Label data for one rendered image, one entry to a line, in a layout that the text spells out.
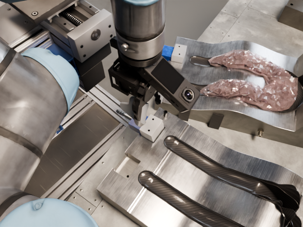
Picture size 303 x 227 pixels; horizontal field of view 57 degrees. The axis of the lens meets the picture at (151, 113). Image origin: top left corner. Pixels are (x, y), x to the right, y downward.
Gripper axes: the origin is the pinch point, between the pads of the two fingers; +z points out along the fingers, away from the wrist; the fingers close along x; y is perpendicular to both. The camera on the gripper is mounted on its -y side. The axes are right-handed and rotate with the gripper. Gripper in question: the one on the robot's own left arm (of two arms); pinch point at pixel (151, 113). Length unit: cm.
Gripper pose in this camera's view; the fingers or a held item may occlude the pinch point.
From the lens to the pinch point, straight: 61.4
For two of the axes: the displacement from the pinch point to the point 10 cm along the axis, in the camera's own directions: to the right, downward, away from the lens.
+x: -5.6, 7.2, -4.2
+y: -8.3, -4.8, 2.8
